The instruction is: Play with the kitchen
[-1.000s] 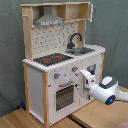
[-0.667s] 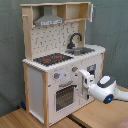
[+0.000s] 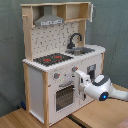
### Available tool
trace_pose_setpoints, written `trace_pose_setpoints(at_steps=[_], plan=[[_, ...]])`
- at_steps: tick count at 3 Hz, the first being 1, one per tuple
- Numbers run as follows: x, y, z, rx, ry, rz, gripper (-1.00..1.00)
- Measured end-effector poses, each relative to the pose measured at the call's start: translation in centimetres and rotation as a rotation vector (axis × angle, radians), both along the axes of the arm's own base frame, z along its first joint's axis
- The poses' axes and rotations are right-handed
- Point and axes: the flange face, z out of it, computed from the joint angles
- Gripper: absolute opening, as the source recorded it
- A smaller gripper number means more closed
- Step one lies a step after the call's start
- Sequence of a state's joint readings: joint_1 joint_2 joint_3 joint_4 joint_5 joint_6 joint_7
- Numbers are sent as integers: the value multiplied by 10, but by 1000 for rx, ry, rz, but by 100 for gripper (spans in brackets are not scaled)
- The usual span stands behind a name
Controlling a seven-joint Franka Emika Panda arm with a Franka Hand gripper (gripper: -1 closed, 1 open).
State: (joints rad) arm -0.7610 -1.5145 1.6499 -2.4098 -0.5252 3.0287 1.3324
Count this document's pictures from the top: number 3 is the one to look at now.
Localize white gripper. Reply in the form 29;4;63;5
74;70;91;99

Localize white oven door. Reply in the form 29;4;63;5
48;81;79;125

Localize white wooden toy kitchen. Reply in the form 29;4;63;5
22;2;105;127

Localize grey ice dispenser panel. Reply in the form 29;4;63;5
87;64;96;75

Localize right grey stove knob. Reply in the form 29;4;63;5
72;66;78;72

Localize grey stove knob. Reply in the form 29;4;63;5
72;66;78;72
54;73;60;79

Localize grey toy sink basin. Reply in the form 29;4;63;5
65;47;95;56

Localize left grey stove knob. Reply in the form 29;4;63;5
54;73;60;79

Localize black toy faucet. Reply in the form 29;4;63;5
67;33;82;49

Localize black stovetop red burners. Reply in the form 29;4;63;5
34;53;70;66

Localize grey range hood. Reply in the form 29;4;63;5
35;5;64;27

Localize white microwave door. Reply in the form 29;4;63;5
88;3;94;22

